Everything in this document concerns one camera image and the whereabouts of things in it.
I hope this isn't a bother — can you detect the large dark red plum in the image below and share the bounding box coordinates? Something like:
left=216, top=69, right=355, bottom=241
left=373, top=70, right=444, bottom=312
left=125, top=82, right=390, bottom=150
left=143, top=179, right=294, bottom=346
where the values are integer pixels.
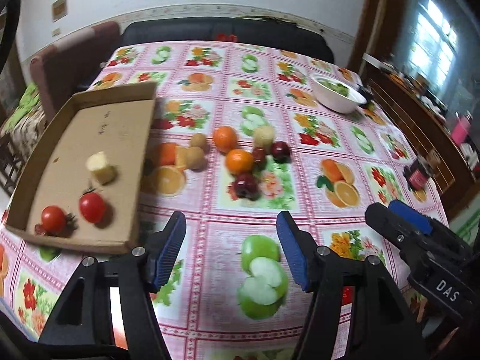
left=233, top=173, right=259, bottom=201

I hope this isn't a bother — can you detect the dark red jujube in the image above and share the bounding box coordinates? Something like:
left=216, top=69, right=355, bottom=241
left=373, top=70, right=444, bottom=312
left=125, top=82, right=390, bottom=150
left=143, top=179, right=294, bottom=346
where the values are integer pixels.
left=251, top=146, right=267, bottom=169

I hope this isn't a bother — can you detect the large brown kiwi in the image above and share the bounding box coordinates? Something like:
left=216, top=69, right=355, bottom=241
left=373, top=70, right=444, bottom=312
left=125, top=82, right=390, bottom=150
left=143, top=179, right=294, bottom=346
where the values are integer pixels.
left=185, top=146, right=206, bottom=171

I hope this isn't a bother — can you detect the orange mandarin with leaf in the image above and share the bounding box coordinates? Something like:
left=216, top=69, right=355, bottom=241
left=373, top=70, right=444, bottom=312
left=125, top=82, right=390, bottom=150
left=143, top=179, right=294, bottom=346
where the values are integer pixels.
left=224, top=149, right=254, bottom=176

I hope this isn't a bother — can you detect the dark red jar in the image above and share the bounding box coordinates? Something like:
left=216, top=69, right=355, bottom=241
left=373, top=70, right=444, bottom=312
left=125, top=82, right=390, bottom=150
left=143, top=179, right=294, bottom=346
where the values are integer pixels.
left=403, top=155, right=434, bottom=191

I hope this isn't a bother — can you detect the wooden sideboard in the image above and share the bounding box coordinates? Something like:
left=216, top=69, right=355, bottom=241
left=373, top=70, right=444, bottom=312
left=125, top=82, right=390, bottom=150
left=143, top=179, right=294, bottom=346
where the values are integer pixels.
left=363, top=54, right=479, bottom=220

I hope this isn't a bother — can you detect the pink cup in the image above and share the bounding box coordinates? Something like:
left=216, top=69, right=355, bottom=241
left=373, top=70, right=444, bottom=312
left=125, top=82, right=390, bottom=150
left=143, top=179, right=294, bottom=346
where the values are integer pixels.
left=451, top=111, right=472, bottom=146

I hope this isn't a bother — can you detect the red tomato with stem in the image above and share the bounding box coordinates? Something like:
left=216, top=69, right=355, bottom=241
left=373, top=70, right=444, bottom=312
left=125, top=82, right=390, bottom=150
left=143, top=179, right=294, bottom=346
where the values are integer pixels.
left=79, top=191, right=107, bottom=224

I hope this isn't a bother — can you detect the red jujube in tray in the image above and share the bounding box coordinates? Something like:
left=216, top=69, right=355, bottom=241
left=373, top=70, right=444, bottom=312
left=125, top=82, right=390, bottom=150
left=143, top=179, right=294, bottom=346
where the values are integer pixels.
left=34, top=223, right=47, bottom=236

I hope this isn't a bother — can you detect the cardboard tray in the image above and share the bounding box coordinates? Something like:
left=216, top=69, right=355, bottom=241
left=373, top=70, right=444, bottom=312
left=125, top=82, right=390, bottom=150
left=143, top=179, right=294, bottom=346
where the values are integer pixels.
left=5, top=81, right=156, bottom=254

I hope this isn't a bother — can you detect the yellow sugarcane chunk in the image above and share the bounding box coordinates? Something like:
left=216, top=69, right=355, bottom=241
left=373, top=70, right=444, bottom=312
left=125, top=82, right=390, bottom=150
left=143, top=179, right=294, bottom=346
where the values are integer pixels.
left=85, top=151, right=116, bottom=185

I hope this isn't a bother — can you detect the white bowl with greens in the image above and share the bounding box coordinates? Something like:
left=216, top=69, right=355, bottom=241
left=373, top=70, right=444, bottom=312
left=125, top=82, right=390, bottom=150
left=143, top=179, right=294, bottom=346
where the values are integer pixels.
left=309, top=73, right=367, bottom=115

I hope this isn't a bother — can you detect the window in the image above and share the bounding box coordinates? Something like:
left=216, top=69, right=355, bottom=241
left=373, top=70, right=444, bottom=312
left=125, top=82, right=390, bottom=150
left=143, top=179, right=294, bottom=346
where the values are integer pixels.
left=408, top=0, right=457, bottom=88

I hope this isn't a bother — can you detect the floral plastic tablecloth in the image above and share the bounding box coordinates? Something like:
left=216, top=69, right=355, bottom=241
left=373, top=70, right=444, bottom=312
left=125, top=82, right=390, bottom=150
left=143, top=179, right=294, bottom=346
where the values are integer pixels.
left=1, top=41, right=445, bottom=359

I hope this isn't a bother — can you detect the green patterned blanket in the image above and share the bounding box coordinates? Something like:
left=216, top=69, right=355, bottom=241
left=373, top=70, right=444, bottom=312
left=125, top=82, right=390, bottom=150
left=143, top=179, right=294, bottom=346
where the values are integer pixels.
left=1, top=82, right=48, bottom=160

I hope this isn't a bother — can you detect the black leather sofa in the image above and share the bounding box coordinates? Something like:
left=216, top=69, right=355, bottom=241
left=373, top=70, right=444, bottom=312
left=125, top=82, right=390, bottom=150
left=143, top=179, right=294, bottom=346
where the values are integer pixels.
left=119, top=16, right=335, bottom=63

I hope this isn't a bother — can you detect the maroon armchair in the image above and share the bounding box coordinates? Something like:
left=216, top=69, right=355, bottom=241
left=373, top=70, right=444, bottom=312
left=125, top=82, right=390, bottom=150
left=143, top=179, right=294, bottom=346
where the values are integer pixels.
left=29, top=20, right=120, bottom=120

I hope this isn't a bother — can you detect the red object on sofa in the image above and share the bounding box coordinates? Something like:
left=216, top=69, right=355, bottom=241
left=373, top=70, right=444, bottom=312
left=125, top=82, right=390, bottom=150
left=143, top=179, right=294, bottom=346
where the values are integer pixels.
left=216, top=33, right=239, bottom=43

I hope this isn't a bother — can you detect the small wall plaque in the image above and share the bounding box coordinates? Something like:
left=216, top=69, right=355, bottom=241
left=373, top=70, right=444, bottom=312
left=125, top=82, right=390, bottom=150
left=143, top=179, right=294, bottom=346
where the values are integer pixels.
left=51, top=0, right=68, bottom=22

